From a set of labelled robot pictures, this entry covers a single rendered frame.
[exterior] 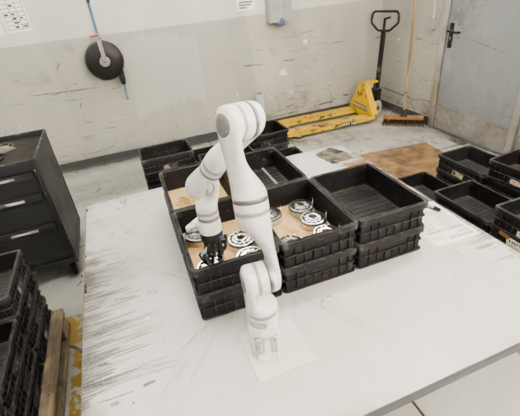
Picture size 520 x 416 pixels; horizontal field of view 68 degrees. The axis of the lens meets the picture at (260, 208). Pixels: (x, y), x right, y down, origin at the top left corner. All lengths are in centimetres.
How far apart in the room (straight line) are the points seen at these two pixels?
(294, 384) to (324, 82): 447
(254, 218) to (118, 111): 376
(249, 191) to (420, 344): 72
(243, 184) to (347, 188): 94
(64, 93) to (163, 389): 373
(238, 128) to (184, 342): 75
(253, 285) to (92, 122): 381
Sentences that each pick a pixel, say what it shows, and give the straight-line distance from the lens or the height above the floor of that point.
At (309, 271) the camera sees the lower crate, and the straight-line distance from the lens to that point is 140.
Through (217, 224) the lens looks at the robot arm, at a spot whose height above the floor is 103.
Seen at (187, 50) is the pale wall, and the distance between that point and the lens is 458.
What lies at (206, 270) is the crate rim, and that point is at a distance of 122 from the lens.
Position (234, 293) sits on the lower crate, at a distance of 133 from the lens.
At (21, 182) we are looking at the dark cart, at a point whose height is 77.
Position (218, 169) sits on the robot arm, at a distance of 105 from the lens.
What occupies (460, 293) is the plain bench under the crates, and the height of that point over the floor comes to 70.
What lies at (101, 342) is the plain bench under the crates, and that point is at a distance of 145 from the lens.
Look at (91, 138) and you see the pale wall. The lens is 468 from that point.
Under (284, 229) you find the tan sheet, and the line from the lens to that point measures 152.
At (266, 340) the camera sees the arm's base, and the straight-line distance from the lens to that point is 117.
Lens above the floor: 169
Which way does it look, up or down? 31 degrees down
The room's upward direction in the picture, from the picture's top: 6 degrees counter-clockwise
